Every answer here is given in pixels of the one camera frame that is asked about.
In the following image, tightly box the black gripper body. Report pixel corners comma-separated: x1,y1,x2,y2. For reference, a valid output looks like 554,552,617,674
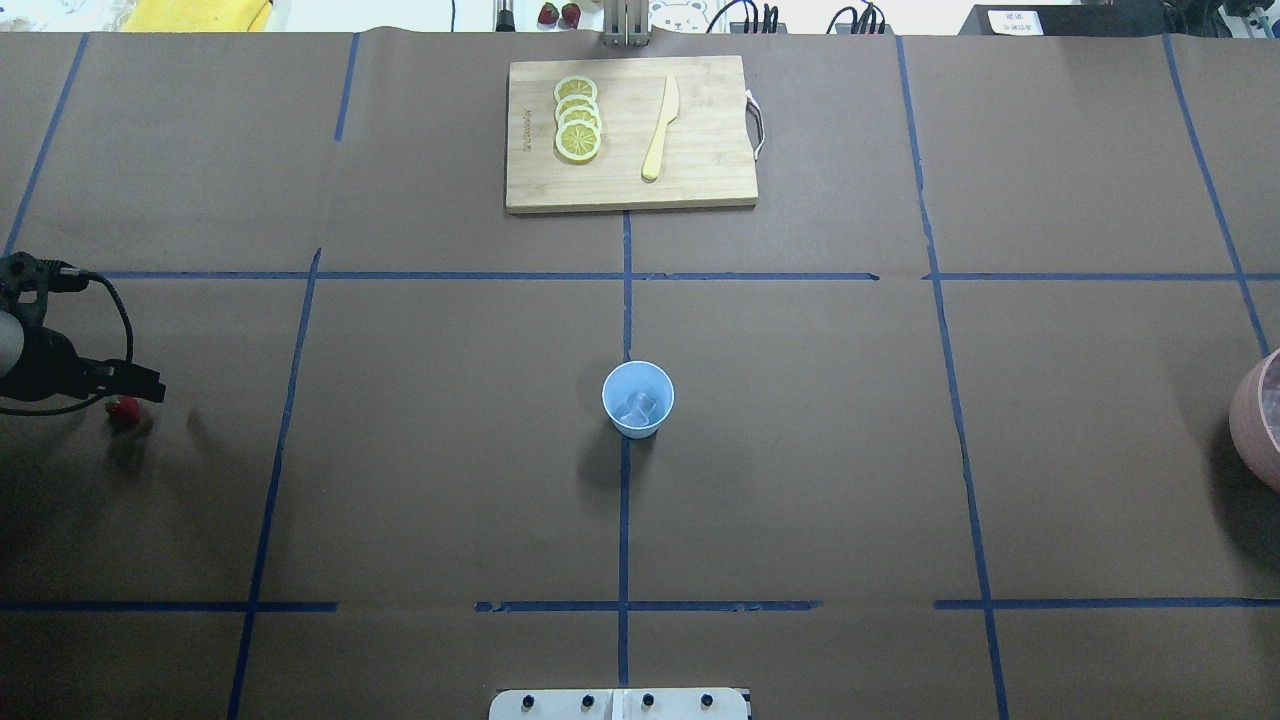
1,325,110,404

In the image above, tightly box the red strawberry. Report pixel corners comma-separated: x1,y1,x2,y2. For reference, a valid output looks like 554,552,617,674
105,396,143,430

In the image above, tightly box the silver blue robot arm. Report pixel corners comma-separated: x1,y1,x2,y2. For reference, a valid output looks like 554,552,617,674
1,313,166,404

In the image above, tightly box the light blue plastic cup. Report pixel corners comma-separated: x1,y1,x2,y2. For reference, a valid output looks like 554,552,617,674
600,360,676,439

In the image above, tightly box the yellow cloth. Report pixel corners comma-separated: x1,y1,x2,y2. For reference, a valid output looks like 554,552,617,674
122,1,274,33

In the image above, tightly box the lemon slice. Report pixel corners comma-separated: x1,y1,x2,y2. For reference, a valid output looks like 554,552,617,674
557,105,603,133
553,76,598,102
554,124,603,164
556,94,600,124

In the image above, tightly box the strawberry on side table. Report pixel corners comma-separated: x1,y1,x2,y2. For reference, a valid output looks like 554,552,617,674
536,1,561,28
559,3,582,29

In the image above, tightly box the yellow plastic knife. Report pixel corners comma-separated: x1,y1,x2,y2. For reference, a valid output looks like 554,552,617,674
641,76,680,183

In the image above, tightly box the wooden cutting board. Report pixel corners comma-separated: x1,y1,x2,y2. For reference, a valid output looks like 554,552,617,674
506,55,759,214

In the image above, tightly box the pink bowl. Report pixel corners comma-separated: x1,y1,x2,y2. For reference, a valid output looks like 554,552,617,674
1228,350,1279,493

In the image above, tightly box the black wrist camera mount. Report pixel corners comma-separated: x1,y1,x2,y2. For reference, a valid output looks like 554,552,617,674
1,252,90,329

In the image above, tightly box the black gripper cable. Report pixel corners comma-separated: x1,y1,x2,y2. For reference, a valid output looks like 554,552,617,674
0,270,134,416

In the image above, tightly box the aluminium frame post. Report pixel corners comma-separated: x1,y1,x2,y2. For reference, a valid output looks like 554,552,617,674
602,0,652,47

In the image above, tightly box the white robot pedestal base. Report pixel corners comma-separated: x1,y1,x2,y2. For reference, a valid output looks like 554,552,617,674
488,687,753,719

